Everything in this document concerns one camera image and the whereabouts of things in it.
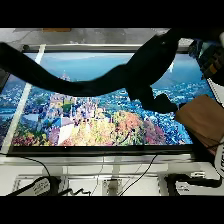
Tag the dark jeans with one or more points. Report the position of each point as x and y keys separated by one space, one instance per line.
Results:
x=146 y=66

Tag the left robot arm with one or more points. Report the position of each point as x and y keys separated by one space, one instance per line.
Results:
x=40 y=186

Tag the heap of clothes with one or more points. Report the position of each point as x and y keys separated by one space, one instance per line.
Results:
x=210 y=60

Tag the brown garment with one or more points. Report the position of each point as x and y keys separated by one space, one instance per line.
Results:
x=203 y=116

